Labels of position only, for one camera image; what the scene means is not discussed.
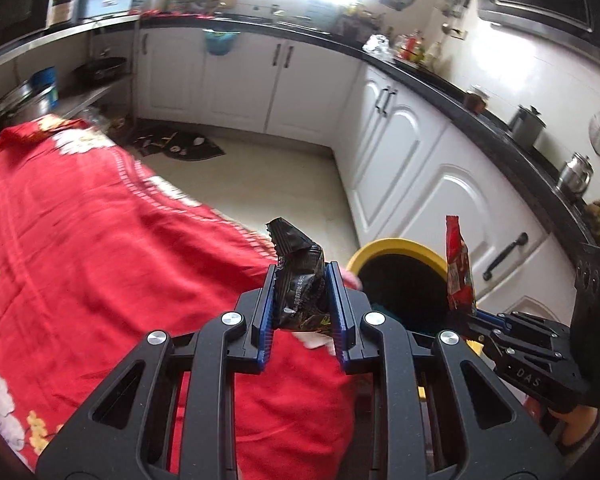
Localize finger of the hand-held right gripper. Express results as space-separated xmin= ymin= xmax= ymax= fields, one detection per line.
xmin=461 ymin=326 xmax=502 ymax=366
xmin=472 ymin=309 xmax=514 ymax=334

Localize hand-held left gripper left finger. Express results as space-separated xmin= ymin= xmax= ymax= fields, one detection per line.
xmin=35 ymin=262 xmax=281 ymax=480

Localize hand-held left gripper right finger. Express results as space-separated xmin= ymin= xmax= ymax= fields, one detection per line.
xmin=325 ymin=261 xmax=566 ymax=480

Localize black snack wrapper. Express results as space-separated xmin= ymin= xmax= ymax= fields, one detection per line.
xmin=265 ymin=217 xmax=333 ymax=333

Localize red snack wrapper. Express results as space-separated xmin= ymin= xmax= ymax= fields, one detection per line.
xmin=445 ymin=215 xmax=478 ymax=313

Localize yellow-rimmed trash bin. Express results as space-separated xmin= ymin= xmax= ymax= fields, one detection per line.
xmin=345 ymin=238 xmax=483 ymax=403

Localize person's right hand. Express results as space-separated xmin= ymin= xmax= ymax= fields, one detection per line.
xmin=546 ymin=402 xmax=600 ymax=457

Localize red stool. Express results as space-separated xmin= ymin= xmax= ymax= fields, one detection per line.
xmin=522 ymin=395 xmax=546 ymax=426

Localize stainless steel pot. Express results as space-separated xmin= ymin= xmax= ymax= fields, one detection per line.
xmin=556 ymin=153 xmax=595 ymax=201

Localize white kitchen cabinets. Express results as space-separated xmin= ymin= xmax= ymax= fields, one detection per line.
xmin=135 ymin=25 xmax=596 ymax=331

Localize red floral blanket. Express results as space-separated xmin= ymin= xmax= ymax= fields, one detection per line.
xmin=0 ymin=116 xmax=361 ymax=480

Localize dark floor mat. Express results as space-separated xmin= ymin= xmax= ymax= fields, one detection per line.
xmin=132 ymin=130 xmax=226 ymax=162

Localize dark grey kettle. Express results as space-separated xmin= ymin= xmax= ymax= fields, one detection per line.
xmin=507 ymin=105 xmax=547 ymax=148

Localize glass jar white lid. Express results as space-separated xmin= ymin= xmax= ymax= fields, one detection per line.
xmin=464 ymin=85 xmax=488 ymax=111

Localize clear crumpled plastic bag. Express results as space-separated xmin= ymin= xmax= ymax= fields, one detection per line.
xmin=362 ymin=34 xmax=396 ymax=61

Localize row of condiment bottles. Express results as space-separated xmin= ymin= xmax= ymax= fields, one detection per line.
xmin=395 ymin=30 xmax=443 ymax=68

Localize blue plastic bag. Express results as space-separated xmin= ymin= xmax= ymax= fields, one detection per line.
xmin=202 ymin=28 xmax=241 ymax=56

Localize black pan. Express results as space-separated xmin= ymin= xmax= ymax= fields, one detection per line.
xmin=75 ymin=56 xmax=128 ymax=83

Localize hanging utensil rack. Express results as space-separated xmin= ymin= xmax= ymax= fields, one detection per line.
xmin=435 ymin=0 xmax=473 ymax=41

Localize steel basin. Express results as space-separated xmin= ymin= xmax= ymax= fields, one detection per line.
xmin=0 ymin=80 xmax=56 ymax=128

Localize steel range hood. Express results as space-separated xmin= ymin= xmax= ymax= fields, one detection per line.
xmin=472 ymin=0 xmax=600 ymax=68

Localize blue can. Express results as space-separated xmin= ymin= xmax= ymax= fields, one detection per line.
xmin=30 ymin=66 xmax=60 ymax=111

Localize metal shelf table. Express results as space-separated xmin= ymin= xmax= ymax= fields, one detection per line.
xmin=0 ymin=12 xmax=141 ymax=126

